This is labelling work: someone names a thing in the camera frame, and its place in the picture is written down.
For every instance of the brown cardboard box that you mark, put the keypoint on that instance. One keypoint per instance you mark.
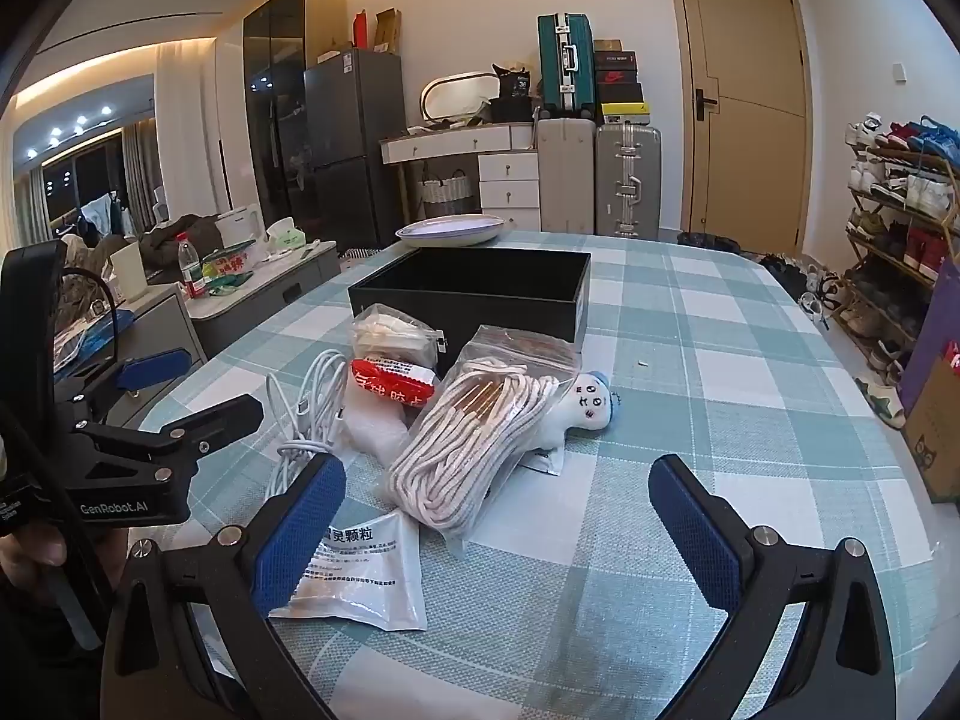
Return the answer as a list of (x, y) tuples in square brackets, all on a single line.
[(937, 442)]

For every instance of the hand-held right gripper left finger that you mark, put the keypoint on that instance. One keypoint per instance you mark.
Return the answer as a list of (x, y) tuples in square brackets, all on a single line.
[(300, 532)]

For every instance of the dark jacket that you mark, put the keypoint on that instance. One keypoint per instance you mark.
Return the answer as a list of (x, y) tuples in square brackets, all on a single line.
[(172, 236)]

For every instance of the brown shoe box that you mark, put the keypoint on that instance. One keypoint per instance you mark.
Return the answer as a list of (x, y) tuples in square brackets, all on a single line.
[(607, 46)]

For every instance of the shoe rack with shoes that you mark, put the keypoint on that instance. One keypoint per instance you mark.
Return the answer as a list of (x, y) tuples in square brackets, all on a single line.
[(922, 195)]

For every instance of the red white packet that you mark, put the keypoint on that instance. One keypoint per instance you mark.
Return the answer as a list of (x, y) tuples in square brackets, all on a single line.
[(390, 379)]

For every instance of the black bag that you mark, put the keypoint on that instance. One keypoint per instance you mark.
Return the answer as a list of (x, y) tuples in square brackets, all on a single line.
[(512, 90)]

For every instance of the open cardboard carton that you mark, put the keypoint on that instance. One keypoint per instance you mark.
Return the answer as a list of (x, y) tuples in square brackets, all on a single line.
[(388, 30)]

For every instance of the yellow black shoe box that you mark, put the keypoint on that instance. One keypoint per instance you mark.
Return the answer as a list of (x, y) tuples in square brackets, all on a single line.
[(624, 112)]

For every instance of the green white slipper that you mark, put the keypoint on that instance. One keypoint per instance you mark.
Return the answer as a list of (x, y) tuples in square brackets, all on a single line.
[(881, 399)]

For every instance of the white printed sachet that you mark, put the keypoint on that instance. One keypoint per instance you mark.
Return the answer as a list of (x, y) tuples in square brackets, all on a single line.
[(544, 463), (367, 577)]

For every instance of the dark glass cabinet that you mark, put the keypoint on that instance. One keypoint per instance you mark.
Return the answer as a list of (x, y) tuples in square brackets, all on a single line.
[(274, 90)]

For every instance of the white oval plate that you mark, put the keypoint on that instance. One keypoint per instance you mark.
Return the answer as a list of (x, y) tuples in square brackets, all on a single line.
[(450, 231)]

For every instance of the white bin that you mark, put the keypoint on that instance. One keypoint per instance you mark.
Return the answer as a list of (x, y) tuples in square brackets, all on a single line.
[(127, 274)]

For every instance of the green white tissue box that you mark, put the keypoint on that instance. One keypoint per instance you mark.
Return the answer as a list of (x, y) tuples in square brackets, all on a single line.
[(285, 234)]

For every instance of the silver suitcase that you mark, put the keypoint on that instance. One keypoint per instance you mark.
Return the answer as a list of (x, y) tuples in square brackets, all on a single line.
[(626, 180)]

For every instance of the purple paper bag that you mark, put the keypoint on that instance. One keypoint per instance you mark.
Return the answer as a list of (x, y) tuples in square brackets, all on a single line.
[(930, 345)]

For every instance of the red green snack bag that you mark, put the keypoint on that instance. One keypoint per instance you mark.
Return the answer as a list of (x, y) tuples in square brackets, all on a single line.
[(225, 266)]

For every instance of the person's left hand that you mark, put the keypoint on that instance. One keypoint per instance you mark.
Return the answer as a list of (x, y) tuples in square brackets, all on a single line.
[(34, 546)]

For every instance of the grey fridge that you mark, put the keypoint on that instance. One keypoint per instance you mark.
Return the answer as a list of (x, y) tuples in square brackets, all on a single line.
[(345, 135)]

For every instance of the wooden shoe rack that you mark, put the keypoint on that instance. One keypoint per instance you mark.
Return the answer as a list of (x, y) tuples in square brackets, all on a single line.
[(892, 259)]

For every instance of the blue plastic bag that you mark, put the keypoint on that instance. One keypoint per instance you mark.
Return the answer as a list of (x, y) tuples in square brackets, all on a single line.
[(97, 337)]

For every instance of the oval white framed mirror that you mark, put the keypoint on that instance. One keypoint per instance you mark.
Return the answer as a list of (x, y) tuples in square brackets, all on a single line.
[(457, 94)]

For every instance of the clear water bottle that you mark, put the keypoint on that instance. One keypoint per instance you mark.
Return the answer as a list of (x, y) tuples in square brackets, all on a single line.
[(191, 270)]

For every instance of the beige wooden door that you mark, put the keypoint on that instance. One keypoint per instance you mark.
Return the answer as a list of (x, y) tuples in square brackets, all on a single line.
[(750, 127)]

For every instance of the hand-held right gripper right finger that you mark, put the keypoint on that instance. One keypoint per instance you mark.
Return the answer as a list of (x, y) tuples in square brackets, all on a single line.
[(697, 532)]

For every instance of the red logo shoe box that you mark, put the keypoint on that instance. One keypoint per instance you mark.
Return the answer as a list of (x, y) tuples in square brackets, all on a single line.
[(616, 76)]

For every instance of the white dressing table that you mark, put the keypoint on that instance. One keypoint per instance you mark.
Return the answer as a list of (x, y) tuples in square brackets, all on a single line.
[(450, 141)]

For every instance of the pair of black shoes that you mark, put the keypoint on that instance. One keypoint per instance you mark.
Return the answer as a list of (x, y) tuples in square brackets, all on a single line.
[(709, 241)]

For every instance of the white kettle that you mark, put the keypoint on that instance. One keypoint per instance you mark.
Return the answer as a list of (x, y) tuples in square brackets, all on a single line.
[(240, 225)]

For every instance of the grey sideboard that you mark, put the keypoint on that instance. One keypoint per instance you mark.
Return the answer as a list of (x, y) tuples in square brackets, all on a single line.
[(247, 315)]

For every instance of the woven basket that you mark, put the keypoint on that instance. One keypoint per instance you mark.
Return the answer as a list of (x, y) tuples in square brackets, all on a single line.
[(444, 199)]

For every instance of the zip bag of laces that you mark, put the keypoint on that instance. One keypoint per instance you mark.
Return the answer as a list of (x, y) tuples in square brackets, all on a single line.
[(517, 345)]

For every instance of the small white plush doll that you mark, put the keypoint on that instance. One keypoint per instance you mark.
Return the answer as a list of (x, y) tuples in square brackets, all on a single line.
[(589, 405)]

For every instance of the black cardboard box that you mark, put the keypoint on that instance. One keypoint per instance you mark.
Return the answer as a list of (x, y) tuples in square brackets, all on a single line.
[(525, 307)]

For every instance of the teal suitcase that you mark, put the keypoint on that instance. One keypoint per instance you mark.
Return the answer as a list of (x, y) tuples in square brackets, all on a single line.
[(562, 67)]

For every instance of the loose shoes group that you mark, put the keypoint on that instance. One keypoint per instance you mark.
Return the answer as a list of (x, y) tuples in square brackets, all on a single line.
[(795, 274)]

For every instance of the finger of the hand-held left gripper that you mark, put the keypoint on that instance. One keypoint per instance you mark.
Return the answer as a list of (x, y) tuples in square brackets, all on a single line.
[(154, 370), (217, 420)]

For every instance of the zip bag of white pads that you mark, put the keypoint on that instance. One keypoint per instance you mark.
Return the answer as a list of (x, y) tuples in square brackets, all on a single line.
[(397, 337)]

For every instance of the white drawer unit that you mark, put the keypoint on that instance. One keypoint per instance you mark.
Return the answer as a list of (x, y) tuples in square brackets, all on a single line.
[(510, 187)]

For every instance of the beige suitcase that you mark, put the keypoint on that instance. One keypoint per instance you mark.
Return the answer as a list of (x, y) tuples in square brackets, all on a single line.
[(566, 172)]

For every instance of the grey low cabinet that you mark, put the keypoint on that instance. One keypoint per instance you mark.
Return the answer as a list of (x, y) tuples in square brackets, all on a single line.
[(165, 390)]

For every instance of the striped mat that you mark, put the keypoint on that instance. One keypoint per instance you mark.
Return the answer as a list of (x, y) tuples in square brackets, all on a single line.
[(360, 255)]

